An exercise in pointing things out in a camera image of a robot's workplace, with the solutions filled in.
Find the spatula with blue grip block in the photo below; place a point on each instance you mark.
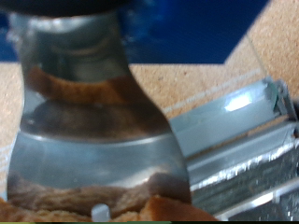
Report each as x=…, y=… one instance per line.
x=93, y=161

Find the white bread slice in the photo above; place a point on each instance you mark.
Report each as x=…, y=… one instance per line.
x=168, y=210

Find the silver toaster oven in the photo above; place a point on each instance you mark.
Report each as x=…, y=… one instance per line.
x=249, y=186

